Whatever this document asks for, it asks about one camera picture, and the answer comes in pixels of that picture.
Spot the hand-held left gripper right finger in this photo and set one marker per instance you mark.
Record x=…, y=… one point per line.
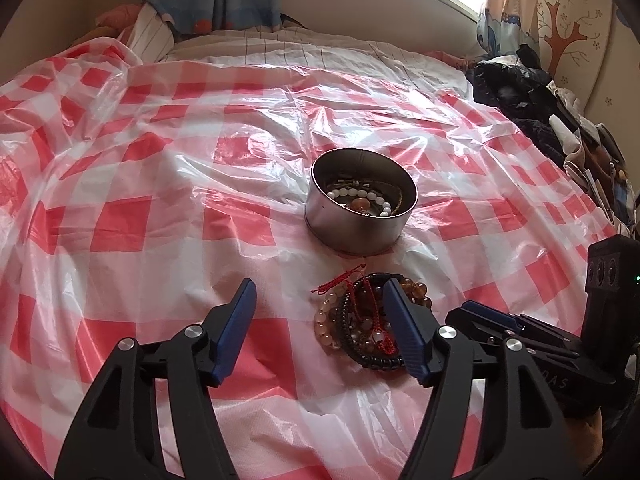
x=405, y=330

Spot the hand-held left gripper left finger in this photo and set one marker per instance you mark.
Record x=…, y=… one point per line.
x=235, y=330

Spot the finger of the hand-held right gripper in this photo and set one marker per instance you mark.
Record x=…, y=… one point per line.
x=470, y=322
x=492, y=312

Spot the round metal tin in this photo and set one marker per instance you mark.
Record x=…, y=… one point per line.
x=350, y=232

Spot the red white checkered plastic sheet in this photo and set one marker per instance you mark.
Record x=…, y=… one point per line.
x=125, y=220

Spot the pile of dark clothes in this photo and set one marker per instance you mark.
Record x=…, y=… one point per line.
x=535, y=105

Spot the striped quilt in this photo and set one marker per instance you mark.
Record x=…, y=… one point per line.
x=300, y=50

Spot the striped pillow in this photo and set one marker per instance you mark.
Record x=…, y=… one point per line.
x=150, y=35

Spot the peach printed curtain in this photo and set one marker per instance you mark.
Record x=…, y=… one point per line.
x=505, y=5

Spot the pink plush toy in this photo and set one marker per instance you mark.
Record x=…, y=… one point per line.
x=117, y=17

